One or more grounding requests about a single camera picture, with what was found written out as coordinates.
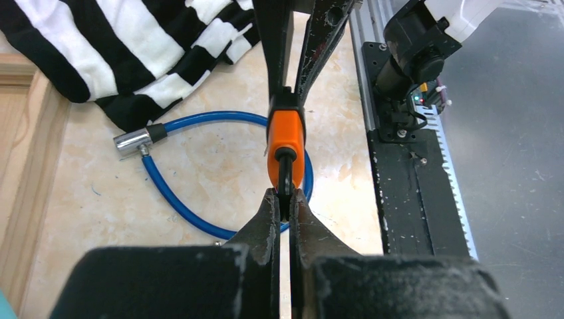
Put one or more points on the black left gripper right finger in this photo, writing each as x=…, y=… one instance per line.
x=331, y=280

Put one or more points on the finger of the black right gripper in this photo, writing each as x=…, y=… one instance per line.
x=324, y=29
x=274, y=19

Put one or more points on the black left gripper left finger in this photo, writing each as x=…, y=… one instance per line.
x=238, y=279

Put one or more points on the orange black padlock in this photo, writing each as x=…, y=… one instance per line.
x=285, y=147

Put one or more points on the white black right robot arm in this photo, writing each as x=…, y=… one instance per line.
x=419, y=37

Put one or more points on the black white striped cloth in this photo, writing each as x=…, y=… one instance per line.
x=135, y=59

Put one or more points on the teal t-shirt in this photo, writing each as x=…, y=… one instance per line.
x=6, y=311

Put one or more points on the wooden clothes rack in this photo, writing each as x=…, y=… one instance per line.
x=33, y=120

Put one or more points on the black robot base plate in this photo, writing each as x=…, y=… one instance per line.
x=416, y=208

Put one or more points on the white slotted cable duct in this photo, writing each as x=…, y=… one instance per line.
x=434, y=123

